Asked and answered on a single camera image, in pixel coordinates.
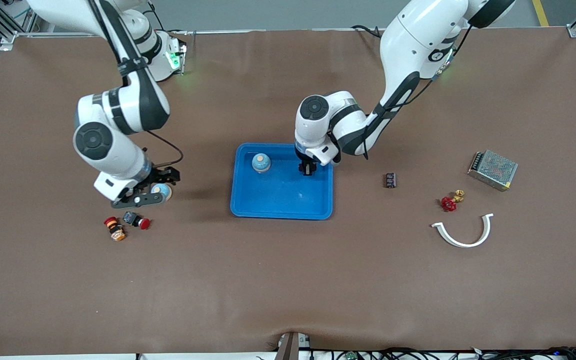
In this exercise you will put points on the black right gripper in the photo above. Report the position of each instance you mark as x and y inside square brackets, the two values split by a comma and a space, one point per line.
[161, 176]

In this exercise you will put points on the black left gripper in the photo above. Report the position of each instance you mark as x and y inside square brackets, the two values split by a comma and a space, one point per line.
[306, 166]

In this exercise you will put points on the blue call bell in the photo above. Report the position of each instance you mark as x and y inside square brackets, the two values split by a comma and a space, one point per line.
[164, 191]
[261, 163]

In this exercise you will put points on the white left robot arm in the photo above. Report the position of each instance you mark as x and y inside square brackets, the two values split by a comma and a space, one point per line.
[418, 40]

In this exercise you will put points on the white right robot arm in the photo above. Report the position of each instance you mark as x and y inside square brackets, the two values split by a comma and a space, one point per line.
[113, 155]

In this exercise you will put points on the blue plastic tray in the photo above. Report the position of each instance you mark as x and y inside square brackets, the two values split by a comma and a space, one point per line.
[278, 200]

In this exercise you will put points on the red emergency stop button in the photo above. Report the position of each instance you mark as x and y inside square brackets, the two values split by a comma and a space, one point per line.
[135, 219]

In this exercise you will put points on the orange red push button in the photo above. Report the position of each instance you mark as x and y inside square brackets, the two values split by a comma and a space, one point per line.
[114, 228]

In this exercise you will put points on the brown table mat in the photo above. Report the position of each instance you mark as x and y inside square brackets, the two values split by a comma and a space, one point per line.
[288, 280]

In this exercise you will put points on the white curved plastic clip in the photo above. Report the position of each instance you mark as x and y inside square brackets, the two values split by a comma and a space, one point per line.
[465, 244]

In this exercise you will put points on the metal mesh power supply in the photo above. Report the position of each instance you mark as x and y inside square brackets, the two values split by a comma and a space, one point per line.
[493, 170]

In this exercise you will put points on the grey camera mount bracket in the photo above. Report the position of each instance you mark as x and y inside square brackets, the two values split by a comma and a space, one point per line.
[290, 347]

